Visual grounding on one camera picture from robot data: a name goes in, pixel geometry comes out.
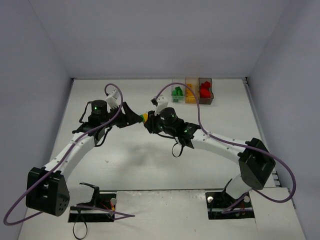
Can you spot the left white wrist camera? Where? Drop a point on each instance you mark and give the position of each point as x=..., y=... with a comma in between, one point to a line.
x=113, y=99

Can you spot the clear plastic container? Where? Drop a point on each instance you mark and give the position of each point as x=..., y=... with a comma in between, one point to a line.
x=181, y=84

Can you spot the green lego brick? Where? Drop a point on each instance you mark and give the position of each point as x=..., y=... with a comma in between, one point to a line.
x=178, y=92

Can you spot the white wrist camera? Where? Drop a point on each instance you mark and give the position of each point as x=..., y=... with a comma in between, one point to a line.
x=160, y=103
x=113, y=99

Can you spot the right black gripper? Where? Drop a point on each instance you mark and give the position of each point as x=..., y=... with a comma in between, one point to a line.
x=151, y=122

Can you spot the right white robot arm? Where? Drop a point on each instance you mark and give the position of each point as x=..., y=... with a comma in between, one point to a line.
x=252, y=157

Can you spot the yellow rounded lego brick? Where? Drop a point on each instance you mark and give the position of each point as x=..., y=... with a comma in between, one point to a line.
x=189, y=96

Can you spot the amber plastic container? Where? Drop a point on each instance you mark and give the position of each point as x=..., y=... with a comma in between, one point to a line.
x=192, y=90

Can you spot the green yellow red rounded stack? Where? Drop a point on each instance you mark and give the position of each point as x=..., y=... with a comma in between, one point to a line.
x=204, y=93

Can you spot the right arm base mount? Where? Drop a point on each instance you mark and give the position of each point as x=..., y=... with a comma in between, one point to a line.
x=221, y=206

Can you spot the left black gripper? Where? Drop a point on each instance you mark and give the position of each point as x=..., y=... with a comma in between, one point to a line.
x=122, y=114

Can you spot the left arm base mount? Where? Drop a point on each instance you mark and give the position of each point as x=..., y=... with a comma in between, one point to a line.
x=98, y=199

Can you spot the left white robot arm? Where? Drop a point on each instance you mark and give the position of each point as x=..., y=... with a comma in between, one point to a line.
x=47, y=189

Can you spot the red lego brick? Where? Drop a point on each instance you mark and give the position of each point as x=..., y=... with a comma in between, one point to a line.
x=206, y=85

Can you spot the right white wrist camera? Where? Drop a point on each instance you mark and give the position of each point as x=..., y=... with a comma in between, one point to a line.
x=160, y=103

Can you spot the green yellow red lego stack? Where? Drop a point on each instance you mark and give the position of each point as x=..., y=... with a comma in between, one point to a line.
x=144, y=117

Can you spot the dark grey plastic container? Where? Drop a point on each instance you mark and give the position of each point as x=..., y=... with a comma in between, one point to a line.
x=206, y=101

